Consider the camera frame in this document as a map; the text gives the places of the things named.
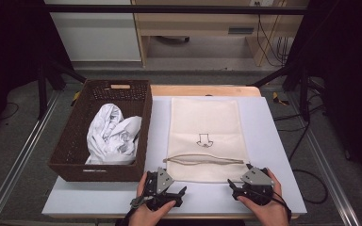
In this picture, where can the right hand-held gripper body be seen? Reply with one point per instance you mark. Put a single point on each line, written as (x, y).
(257, 180)

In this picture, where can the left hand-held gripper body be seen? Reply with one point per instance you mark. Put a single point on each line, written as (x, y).
(165, 180)

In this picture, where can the white garment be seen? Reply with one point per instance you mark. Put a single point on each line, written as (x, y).
(113, 138)

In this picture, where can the brown woven basket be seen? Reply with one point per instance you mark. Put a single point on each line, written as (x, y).
(75, 141)

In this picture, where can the person's right hand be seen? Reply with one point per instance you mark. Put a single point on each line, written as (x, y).
(271, 215)

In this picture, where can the person's left hand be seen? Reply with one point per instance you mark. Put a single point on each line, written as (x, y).
(147, 218)

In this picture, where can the yellow black clamp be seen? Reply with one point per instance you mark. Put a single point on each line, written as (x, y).
(278, 99)
(75, 98)

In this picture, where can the black metal stand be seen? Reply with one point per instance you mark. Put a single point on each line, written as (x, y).
(42, 91)
(304, 94)

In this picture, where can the black curtain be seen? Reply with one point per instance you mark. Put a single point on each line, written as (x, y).
(9, 47)
(348, 78)

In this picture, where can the light wooden desk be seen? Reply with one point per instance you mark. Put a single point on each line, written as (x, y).
(198, 23)

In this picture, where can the white cabinet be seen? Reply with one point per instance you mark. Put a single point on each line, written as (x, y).
(97, 37)

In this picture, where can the aluminium rail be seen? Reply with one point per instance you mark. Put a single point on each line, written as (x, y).
(19, 157)
(326, 163)

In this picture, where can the black horizontal frame bar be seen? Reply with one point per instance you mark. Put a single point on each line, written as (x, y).
(169, 9)

